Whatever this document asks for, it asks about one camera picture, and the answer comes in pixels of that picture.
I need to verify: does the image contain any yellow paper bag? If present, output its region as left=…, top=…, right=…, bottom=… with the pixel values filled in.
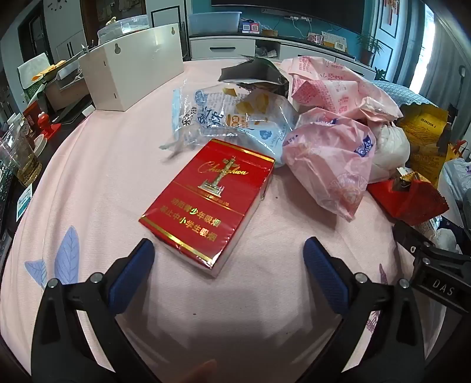
left=397, top=103, right=456, bottom=188

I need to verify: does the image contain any clear glass jar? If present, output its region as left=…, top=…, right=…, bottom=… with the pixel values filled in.
left=0, top=127, right=43, bottom=186

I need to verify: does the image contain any light blue textured cloth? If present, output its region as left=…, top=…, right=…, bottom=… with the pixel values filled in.
left=372, top=82, right=438, bottom=111

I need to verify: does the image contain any translucent storage bin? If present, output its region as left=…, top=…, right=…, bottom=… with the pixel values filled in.
left=188, top=13, right=242, bottom=35

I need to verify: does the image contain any potted plant in red pot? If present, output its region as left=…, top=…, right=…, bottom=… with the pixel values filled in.
left=356, top=34, right=384, bottom=67

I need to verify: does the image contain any pink leaf print tablecloth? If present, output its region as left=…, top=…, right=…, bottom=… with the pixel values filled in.
left=0, top=59, right=447, bottom=383

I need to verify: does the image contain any person's left hand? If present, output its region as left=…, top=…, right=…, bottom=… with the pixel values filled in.
left=176, top=360, right=218, bottom=383

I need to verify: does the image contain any grey yellow patterned curtain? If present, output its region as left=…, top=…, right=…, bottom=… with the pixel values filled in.
left=419, top=5, right=471, bottom=109

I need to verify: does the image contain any pink printed plastic bag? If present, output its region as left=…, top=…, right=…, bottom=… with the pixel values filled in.
left=281, top=56, right=403, bottom=122

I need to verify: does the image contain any dark green snack wrapper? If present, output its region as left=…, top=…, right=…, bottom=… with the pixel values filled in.
left=219, top=55, right=291, bottom=98

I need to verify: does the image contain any cardboard box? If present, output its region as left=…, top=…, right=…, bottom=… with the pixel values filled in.
left=43, top=59, right=89, bottom=111

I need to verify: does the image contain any red cigarette box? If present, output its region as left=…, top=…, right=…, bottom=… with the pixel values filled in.
left=139, top=139, right=276, bottom=278

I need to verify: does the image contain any black television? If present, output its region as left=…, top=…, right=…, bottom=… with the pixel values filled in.
left=211, top=0, right=366, bottom=35

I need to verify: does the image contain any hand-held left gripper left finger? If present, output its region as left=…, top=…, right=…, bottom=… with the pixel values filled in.
left=31, top=239, right=162, bottom=383

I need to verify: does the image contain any white box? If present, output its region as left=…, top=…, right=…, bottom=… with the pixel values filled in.
left=78, top=24, right=185, bottom=112

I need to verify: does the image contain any red snack wrapper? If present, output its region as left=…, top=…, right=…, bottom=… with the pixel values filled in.
left=368, top=173, right=450, bottom=226

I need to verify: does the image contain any red figurine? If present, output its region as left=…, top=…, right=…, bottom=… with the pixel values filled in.
left=36, top=112, right=62, bottom=138

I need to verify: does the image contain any clear blue snack wrapper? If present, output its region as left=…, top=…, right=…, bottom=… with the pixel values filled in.
left=159, top=83, right=300, bottom=166

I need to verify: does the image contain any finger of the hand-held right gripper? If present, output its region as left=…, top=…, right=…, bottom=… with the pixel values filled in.
left=393, top=220, right=434, bottom=264

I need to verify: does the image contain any white tv cabinet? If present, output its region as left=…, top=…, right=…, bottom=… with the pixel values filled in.
left=188, top=34, right=372, bottom=67

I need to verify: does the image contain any clear plastic container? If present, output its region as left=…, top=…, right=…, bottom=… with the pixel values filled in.
left=97, top=18, right=146, bottom=47

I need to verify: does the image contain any orange shopping bag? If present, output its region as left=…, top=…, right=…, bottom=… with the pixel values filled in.
left=446, top=140, right=471, bottom=163

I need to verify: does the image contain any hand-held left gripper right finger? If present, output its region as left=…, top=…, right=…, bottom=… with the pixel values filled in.
left=303, top=237, right=427, bottom=383

